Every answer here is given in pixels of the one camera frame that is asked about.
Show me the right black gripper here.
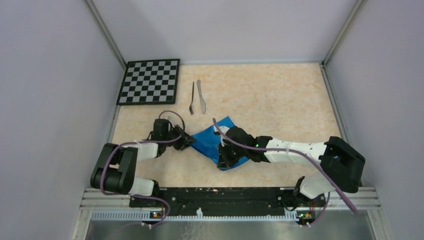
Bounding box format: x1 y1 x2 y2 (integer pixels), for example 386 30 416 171
217 139 248 169

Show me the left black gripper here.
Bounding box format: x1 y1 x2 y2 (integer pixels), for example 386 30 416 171
163 124 197 150

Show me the blue cloth napkin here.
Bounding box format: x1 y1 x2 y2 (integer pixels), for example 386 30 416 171
190 125 249 171

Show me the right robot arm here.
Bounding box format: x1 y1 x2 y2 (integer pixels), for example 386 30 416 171
213 125 366 213

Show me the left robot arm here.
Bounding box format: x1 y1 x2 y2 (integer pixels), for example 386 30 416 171
90 118 197 207

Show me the dark metal fork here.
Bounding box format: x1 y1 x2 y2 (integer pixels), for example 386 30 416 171
188 81 195 116

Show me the silver table knife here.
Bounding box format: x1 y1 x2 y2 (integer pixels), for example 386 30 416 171
196 79 206 115

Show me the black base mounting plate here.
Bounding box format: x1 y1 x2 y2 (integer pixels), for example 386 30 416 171
129 187 326 217

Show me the black white checkerboard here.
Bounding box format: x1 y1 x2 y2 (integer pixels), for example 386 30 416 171
116 58 180 106

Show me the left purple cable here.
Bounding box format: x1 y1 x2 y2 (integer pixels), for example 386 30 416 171
99 110 186 228

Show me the purple cable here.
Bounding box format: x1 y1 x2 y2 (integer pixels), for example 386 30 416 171
211 117 360 228
99 110 186 228

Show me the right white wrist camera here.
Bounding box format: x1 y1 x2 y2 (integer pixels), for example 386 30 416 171
217 126 230 146

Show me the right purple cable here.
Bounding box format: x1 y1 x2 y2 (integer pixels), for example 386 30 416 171
211 117 360 228

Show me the white toothed cable rail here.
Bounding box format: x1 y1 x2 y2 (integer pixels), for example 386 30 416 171
91 210 299 222

